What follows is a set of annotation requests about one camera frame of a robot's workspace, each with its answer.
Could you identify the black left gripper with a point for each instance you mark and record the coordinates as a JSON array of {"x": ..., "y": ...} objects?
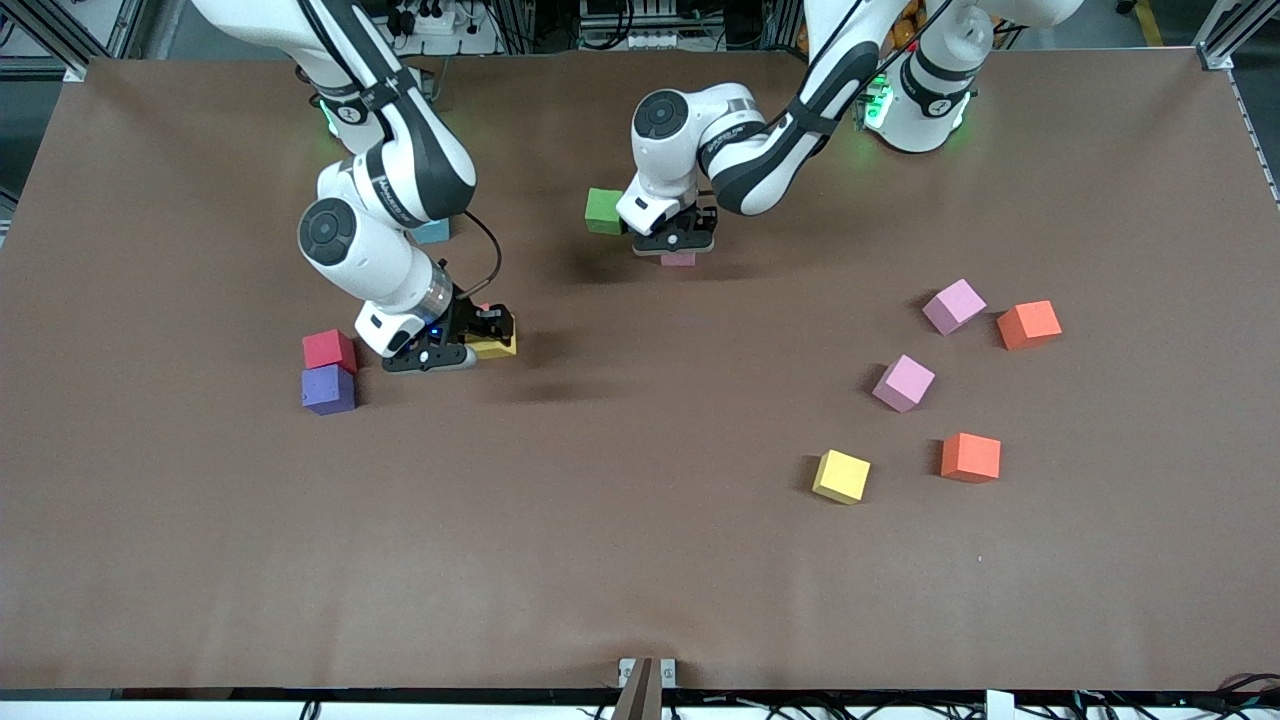
[{"x": 703, "y": 217}]

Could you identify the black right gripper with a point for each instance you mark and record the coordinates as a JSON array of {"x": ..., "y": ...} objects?
[{"x": 470, "y": 313}]

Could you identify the notched yellow foam block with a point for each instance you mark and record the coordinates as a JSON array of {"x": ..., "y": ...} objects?
[{"x": 498, "y": 348}]

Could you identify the pink foam block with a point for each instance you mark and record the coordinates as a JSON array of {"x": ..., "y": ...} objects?
[
  {"x": 953, "y": 305},
  {"x": 903, "y": 382},
  {"x": 678, "y": 259}
]

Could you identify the green foam block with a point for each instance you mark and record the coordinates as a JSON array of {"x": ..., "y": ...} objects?
[{"x": 603, "y": 210}]

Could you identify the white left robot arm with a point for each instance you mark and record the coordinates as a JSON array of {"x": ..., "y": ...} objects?
[{"x": 760, "y": 160}]

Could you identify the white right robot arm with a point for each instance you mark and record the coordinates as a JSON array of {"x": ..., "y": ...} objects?
[{"x": 420, "y": 170}]

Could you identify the cyan foam block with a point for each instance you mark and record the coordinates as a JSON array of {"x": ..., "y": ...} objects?
[{"x": 432, "y": 234}]

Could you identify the white electrical box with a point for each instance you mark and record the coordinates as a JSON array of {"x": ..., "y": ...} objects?
[{"x": 650, "y": 40}]

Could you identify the purple foam block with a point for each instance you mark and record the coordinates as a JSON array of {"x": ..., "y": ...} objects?
[{"x": 328, "y": 389}]

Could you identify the brown table cover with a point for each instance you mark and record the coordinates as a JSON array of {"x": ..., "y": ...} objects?
[{"x": 640, "y": 560}]

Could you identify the orange crinkled bag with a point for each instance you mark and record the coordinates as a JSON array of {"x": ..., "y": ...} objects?
[{"x": 905, "y": 25}]

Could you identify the white power strip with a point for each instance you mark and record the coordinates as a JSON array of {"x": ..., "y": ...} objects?
[{"x": 437, "y": 20}]

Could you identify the orange foam block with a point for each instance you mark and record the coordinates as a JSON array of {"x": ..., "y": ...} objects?
[
  {"x": 1028, "y": 326},
  {"x": 970, "y": 457}
]

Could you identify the small white box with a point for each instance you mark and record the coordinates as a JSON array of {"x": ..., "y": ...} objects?
[{"x": 1000, "y": 706}]

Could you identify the camera mount post with bracket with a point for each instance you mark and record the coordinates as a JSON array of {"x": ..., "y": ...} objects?
[{"x": 645, "y": 690}]

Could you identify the aluminium frame profile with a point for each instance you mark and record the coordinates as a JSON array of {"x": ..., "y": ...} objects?
[
  {"x": 1230, "y": 35},
  {"x": 52, "y": 35}
]

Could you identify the aluminium table edge rail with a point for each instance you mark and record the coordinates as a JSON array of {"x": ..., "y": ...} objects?
[{"x": 1262, "y": 160}]

